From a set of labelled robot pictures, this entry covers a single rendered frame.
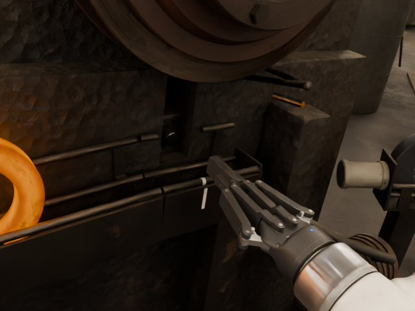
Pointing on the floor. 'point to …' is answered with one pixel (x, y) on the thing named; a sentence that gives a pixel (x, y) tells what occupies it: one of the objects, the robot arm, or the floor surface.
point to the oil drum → (377, 47)
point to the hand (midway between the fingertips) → (223, 175)
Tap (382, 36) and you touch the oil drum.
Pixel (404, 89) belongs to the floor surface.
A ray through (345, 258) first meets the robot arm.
